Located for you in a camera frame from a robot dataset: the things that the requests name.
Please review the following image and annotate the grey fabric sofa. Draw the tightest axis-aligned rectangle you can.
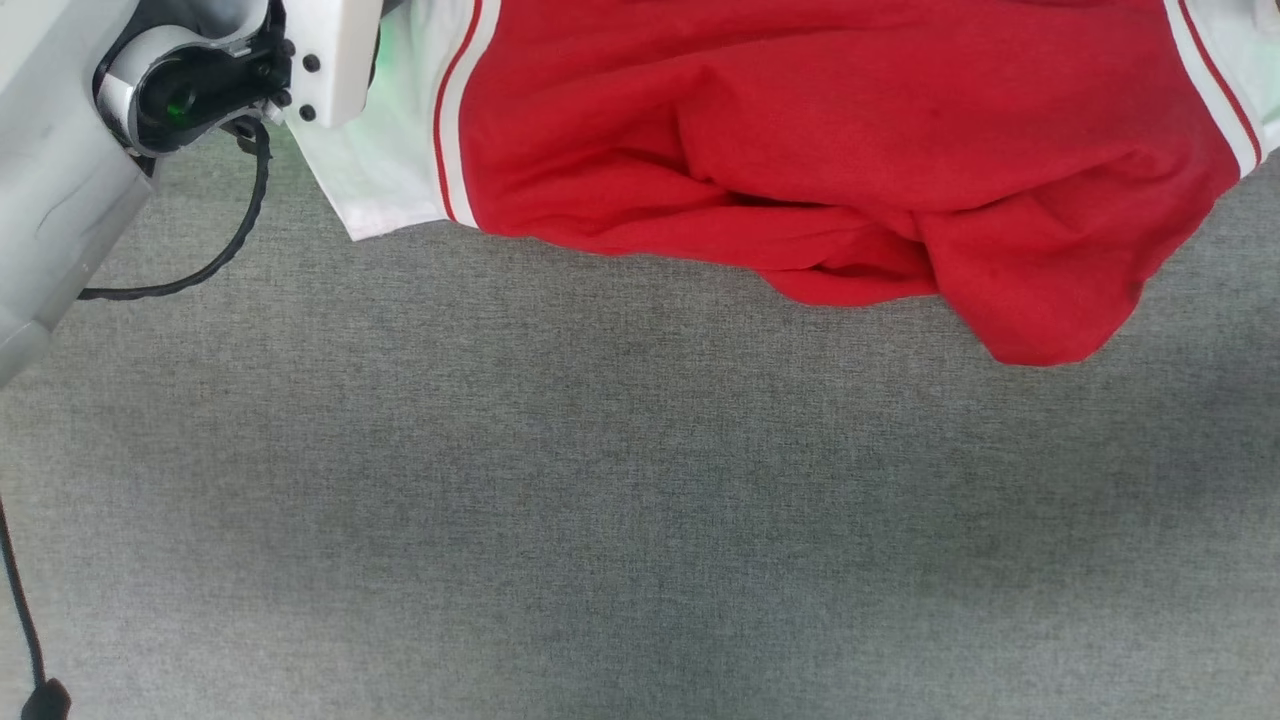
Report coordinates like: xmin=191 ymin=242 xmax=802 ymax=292
xmin=0 ymin=130 xmax=1280 ymax=720

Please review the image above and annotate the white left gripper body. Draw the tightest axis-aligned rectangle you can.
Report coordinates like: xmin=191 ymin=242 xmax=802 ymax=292
xmin=283 ymin=0 xmax=387 ymax=130

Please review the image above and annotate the red white basketball jersey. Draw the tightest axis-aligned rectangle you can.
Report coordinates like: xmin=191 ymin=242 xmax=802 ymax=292
xmin=285 ymin=0 xmax=1280 ymax=368

